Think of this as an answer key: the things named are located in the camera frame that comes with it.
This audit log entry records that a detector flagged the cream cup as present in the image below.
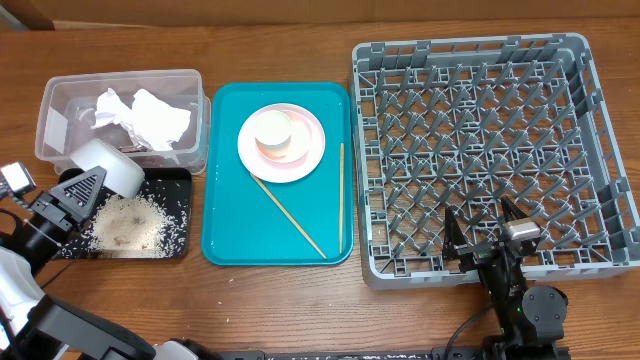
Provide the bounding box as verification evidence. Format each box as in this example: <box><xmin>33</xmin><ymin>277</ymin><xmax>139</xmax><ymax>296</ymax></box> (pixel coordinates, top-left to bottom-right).
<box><xmin>254</xmin><ymin>110</ymin><xmax>292</xmax><ymax>158</ymax></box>

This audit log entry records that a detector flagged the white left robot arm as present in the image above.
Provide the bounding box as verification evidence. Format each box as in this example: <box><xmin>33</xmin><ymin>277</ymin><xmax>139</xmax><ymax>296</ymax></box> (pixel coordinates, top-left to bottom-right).
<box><xmin>1</xmin><ymin>165</ymin><xmax>217</xmax><ymax>359</ymax></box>

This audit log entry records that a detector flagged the white napkin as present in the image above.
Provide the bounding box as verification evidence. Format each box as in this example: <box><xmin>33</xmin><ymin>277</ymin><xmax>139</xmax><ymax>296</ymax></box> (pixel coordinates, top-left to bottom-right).
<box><xmin>92</xmin><ymin>88</ymin><xmax>191</xmax><ymax>152</ymax></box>

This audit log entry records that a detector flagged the red snack wrapper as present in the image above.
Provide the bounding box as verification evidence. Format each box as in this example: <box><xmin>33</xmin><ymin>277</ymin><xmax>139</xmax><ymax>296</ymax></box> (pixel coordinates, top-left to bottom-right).
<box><xmin>118</xmin><ymin>145</ymin><xmax>176</xmax><ymax>167</ymax></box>

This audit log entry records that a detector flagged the white rice pile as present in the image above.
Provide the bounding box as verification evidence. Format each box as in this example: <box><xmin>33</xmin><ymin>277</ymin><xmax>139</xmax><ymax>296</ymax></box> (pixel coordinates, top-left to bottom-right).
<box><xmin>59</xmin><ymin>182</ymin><xmax>190</xmax><ymax>259</ymax></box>

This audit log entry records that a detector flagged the teal serving tray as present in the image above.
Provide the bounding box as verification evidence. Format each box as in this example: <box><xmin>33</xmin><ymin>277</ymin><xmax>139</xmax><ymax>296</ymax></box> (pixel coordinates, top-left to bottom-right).
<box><xmin>201</xmin><ymin>82</ymin><xmax>354</xmax><ymax>266</ymax></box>

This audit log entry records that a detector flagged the pink small bowl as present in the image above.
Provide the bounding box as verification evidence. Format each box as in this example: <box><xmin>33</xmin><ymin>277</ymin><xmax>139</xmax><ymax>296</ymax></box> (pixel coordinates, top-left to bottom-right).
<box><xmin>256</xmin><ymin>110</ymin><xmax>312</xmax><ymax>163</ymax></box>

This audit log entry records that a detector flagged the cardboard backdrop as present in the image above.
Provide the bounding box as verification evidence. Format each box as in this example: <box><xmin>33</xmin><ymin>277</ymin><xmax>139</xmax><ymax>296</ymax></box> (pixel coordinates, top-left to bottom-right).
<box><xmin>1</xmin><ymin>0</ymin><xmax>639</xmax><ymax>30</ymax></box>

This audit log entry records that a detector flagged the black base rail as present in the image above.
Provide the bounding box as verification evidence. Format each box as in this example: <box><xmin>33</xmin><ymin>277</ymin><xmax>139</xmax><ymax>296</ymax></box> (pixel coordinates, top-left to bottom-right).
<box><xmin>212</xmin><ymin>346</ymin><xmax>571</xmax><ymax>360</ymax></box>

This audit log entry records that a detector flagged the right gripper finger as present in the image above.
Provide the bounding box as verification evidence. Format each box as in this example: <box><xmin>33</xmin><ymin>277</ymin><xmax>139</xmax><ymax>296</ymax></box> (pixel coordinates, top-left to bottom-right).
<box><xmin>443</xmin><ymin>207</ymin><xmax>467</xmax><ymax>250</ymax></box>
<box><xmin>500</xmin><ymin>195</ymin><xmax>529</xmax><ymax>223</ymax></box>

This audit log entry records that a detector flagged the pink plate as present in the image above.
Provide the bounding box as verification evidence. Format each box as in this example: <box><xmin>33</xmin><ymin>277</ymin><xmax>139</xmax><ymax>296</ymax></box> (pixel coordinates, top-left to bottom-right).
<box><xmin>237</xmin><ymin>103</ymin><xmax>326</xmax><ymax>183</ymax></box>

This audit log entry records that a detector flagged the black plastic tray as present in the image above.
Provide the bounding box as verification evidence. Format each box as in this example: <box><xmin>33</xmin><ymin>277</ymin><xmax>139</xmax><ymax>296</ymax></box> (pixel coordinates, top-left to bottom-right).
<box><xmin>45</xmin><ymin>167</ymin><xmax>193</xmax><ymax>261</ymax></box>

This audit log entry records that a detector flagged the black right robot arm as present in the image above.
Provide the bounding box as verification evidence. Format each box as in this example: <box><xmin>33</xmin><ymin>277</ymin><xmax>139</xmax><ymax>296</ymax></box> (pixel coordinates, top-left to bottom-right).
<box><xmin>433</xmin><ymin>196</ymin><xmax>571</xmax><ymax>360</ymax></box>

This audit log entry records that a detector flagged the white bowl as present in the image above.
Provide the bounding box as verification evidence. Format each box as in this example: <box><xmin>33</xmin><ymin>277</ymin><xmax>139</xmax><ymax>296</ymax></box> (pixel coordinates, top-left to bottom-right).
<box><xmin>70</xmin><ymin>139</ymin><xmax>145</xmax><ymax>198</ymax></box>

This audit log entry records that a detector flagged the clear plastic bin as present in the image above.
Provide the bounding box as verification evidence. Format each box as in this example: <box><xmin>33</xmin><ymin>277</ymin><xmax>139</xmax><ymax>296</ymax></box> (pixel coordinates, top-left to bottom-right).
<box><xmin>35</xmin><ymin>69</ymin><xmax>211</xmax><ymax>175</ymax></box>

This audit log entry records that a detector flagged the grey dish rack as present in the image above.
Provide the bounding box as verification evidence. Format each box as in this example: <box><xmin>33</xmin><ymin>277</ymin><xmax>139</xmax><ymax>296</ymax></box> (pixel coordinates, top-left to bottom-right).
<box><xmin>349</xmin><ymin>33</ymin><xmax>639</xmax><ymax>290</ymax></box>

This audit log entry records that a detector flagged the wooden chopstick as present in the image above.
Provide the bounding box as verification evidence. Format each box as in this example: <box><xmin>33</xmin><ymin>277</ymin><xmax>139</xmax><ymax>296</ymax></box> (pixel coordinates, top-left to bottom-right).
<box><xmin>250</xmin><ymin>173</ymin><xmax>327</xmax><ymax>259</ymax></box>
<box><xmin>339</xmin><ymin>143</ymin><xmax>345</xmax><ymax>255</ymax></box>

